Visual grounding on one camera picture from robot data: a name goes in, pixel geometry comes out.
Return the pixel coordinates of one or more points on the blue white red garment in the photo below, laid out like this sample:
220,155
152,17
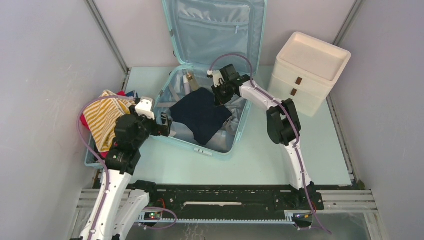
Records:
132,94

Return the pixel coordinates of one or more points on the cream plastic drawer cabinet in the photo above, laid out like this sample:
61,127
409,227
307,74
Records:
306,70

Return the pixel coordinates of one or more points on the blue perforated plastic basket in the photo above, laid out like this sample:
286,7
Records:
90,159

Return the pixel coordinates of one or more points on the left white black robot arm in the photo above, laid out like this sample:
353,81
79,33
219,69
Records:
108,220

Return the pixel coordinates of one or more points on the dark navy garment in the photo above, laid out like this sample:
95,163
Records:
198,112

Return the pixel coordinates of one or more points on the aluminium frame rail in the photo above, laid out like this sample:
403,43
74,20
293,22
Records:
337,200

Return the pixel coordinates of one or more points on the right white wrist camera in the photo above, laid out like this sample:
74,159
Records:
216,75

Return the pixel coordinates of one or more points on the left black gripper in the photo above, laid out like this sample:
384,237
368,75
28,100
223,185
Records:
163,129

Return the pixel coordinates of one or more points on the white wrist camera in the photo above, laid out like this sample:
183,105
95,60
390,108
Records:
145,108
216,75

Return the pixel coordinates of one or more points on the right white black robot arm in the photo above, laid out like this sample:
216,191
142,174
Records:
282,121

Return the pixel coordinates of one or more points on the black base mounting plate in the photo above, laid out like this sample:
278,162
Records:
229,202

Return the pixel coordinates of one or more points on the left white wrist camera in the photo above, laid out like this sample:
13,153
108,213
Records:
145,108

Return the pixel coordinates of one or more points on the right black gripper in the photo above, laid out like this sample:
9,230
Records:
218,100

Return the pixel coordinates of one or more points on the yellow white striped garment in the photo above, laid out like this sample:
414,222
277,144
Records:
102,117

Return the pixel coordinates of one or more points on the light blue ribbed suitcase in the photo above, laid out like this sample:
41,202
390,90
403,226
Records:
211,34

